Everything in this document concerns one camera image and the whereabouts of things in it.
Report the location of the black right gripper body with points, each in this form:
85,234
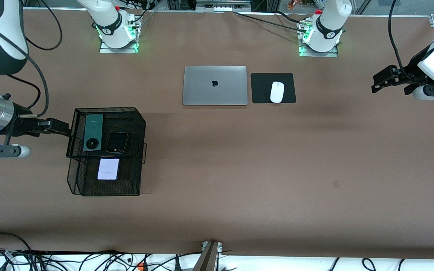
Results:
22,121

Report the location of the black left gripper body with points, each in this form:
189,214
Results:
411,72

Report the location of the black flip phone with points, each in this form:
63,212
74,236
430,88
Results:
117,141

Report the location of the lavender flip phone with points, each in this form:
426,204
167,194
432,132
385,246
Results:
108,168

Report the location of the white computer mouse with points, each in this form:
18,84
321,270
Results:
277,92

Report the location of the black mouse pad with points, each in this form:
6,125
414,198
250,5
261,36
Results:
262,90

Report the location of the silver closed laptop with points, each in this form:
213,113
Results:
202,90

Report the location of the white power strip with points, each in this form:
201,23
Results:
222,8

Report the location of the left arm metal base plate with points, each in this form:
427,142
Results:
333,55

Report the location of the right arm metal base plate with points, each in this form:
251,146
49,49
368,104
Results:
126,50

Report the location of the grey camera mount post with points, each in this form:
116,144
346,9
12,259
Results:
207,259

